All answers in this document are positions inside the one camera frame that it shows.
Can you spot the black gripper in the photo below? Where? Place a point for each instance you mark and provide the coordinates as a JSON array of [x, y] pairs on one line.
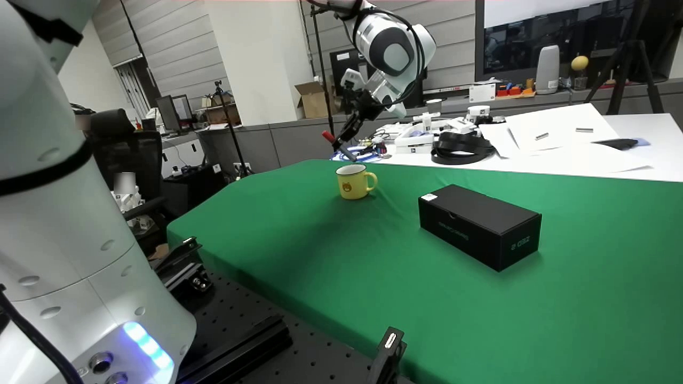
[[363, 105]]

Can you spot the brown cardboard box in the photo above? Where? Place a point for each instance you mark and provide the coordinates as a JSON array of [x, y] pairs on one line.
[[312, 100]]

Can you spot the black rectangular box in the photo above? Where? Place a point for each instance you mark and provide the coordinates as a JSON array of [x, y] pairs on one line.
[[484, 226]]

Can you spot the yellow mug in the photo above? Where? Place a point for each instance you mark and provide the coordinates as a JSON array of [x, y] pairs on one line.
[[353, 183]]

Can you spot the black bag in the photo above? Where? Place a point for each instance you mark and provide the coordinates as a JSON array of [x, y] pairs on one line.
[[463, 147]]

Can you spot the black light tripod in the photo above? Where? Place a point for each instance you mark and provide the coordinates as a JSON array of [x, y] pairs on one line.
[[229, 129]]

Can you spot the white small container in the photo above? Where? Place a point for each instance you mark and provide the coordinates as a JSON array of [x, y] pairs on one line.
[[484, 93]]

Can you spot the orange red small items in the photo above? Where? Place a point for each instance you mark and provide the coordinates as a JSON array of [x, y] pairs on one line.
[[515, 90]]

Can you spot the small desk monitor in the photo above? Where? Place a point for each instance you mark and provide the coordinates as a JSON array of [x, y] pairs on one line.
[[173, 112]]

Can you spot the white cylindrical speaker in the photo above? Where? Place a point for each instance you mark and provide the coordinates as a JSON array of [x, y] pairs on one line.
[[547, 69]]

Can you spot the white table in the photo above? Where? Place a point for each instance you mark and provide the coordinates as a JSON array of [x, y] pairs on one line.
[[569, 150]]

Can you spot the black office chair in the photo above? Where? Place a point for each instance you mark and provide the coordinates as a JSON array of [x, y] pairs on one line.
[[125, 153]]

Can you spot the small white gadget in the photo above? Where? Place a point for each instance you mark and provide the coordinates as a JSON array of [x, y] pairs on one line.
[[129, 193]]

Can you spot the yellow ball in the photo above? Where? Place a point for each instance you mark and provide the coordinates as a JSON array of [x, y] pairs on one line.
[[580, 62]]

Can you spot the green tablecloth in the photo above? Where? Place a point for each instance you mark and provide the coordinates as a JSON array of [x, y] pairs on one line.
[[499, 321]]

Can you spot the black flat device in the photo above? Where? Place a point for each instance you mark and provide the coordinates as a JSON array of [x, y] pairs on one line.
[[620, 144]]

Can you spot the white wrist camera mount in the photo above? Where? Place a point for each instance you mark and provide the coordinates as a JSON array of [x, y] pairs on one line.
[[355, 79]]

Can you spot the black metal pole frame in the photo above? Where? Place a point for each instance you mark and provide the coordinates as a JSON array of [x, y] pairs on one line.
[[324, 78]]

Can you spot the black rail mount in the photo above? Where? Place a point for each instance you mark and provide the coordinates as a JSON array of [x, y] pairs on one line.
[[184, 269]]

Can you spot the black camera clamp mount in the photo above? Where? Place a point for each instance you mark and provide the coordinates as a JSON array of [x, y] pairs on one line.
[[389, 353]]

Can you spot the large wall display screen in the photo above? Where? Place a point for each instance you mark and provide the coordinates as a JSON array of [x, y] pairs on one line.
[[556, 28]]

